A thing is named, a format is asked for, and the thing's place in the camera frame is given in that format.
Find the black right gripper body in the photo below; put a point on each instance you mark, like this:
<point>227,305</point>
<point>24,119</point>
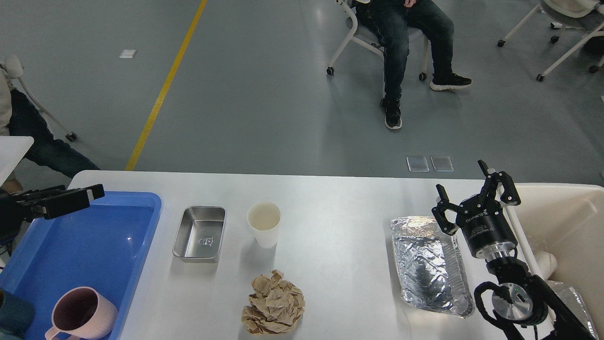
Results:
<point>485,228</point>

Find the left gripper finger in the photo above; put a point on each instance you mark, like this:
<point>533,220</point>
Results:
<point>38,194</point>
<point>71,200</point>

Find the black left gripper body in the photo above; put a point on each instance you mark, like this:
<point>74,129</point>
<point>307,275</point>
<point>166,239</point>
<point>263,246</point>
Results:
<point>11,215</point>

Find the aluminium foil tray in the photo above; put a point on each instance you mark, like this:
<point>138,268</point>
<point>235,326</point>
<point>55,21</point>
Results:
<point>430,268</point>

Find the pink mug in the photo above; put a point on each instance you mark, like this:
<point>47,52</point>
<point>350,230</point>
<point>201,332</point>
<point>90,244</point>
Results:
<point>82,313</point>

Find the stainless steel rectangular tray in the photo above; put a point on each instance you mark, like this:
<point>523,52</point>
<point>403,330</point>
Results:
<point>200,233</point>

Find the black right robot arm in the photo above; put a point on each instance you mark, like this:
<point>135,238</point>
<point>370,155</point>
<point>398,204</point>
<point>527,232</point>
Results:
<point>518,298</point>

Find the right floor outlet plate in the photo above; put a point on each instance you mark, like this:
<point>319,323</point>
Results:
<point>442,163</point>

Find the floor outlet plate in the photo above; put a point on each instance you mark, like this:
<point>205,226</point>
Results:
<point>417,164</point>
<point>442,163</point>

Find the white side table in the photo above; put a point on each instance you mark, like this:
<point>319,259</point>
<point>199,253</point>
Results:
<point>12,151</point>

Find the left floor outlet plate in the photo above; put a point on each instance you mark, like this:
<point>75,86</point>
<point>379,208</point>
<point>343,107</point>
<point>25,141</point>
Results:
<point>417,164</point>

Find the cream plastic bin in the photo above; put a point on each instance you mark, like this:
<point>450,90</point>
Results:
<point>567,221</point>

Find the blue plastic tray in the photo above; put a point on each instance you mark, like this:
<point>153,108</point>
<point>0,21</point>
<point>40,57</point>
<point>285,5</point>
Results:
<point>103,247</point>

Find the white cup in bin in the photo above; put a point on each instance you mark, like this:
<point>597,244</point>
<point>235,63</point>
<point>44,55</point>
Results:
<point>546,262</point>

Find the foil scrap in bin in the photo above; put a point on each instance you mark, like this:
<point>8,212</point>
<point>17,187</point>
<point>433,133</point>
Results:
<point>574,301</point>

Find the grey chair at left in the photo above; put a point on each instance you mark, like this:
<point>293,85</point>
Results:
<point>15,70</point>

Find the white paper on floor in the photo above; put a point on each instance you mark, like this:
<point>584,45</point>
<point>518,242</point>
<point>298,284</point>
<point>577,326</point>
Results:
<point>127,54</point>

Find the grey white office chair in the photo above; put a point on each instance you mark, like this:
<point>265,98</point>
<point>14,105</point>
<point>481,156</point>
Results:
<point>363,37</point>

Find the white paper cup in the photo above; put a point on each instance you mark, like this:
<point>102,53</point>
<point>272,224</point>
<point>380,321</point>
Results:
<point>264,220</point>

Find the person in blue hoodie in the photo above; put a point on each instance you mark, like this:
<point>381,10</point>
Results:
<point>389,21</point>

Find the crumpled brown paper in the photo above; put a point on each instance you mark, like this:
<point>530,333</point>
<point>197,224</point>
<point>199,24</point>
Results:
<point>275,307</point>

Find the white chair top right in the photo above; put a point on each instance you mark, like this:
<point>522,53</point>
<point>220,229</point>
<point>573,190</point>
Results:
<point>585,16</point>

